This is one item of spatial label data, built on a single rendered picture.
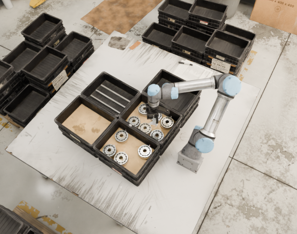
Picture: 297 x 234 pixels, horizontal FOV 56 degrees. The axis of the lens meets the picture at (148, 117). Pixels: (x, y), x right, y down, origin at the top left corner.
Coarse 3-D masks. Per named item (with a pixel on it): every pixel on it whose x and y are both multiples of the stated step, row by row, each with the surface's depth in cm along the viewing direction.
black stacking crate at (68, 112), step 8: (72, 104) 225; (80, 104) 235; (88, 104) 229; (64, 112) 221; (72, 112) 231; (96, 112) 231; (104, 112) 220; (56, 120) 217; (64, 120) 226; (112, 120) 222
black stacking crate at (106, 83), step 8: (96, 80) 236; (104, 80) 247; (112, 80) 240; (88, 88) 232; (96, 88) 242; (104, 88) 243; (112, 88) 243; (120, 88) 242; (128, 88) 233; (88, 96) 238; (96, 96) 239; (104, 96) 239; (112, 96) 238; (128, 96) 238; (112, 104) 234
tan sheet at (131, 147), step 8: (120, 128) 222; (112, 136) 218; (120, 136) 218; (104, 144) 215; (120, 144) 214; (128, 144) 214; (136, 144) 214; (144, 144) 214; (128, 152) 211; (136, 152) 210; (144, 152) 210; (152, 152) 210; (136, 160) 207; (144, 160) 207; (128, 168) 204; (136, 168) 204
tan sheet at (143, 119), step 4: (140, 104) 233; (136, 108) 231; (132, 112) 229; (136, 112) 229; (136, 116) 227; (140, 116) 227; (144, 116) 227; (164, 116) 226; (140, 120) 225; (144, 120) 225; (148, 120) 225; (160, 124) 222; (152, 128) 221; (156, 128) 221; (160, 128) 221; (164, 132) 218; (156, 136) 217; (164, 136) 217
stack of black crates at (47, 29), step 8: (40, 16) 333; (48, 16) 334; (32, 24) 327; (40, 24) 338; (48, 24) 339; (56, 24) 339; (24, 32) 322; (32, 32) 332; (40, 32) 332; (48, 32) 316; (56, 32) 327; (64, 32) 339; (32, 40) 319; (40, 40) 310; (48, 40) 322; (56, 40) 333
